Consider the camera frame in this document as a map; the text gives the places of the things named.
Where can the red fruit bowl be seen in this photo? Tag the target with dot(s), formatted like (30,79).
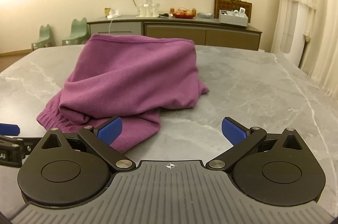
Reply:
(183,13)

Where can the set of glass cups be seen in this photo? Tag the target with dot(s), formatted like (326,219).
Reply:
(148,8)

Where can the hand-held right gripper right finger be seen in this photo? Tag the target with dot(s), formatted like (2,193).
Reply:
(233,131)

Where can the grey dish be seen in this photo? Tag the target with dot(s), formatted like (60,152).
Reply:
(205,15)

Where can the white charging dock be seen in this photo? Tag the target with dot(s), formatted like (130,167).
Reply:
(114,13)

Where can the white curtain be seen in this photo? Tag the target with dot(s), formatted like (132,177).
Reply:
(324,28)

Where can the wooden framed board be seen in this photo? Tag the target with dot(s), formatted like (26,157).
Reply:
(227,3)

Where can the grey storage box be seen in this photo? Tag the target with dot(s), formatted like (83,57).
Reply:
(233,19)

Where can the purple sweatpants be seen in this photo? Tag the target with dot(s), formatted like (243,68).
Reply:
(132,76)

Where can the green plastic child chair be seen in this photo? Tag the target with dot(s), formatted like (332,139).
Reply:
(78,33)
(43,39)

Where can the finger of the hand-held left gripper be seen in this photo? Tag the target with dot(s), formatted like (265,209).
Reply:
(23,140)
(9,128)

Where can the grey brown sideboard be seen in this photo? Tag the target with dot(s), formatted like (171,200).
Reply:
(184,33)

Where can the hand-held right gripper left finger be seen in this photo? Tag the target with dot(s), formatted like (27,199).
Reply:
(111,131)

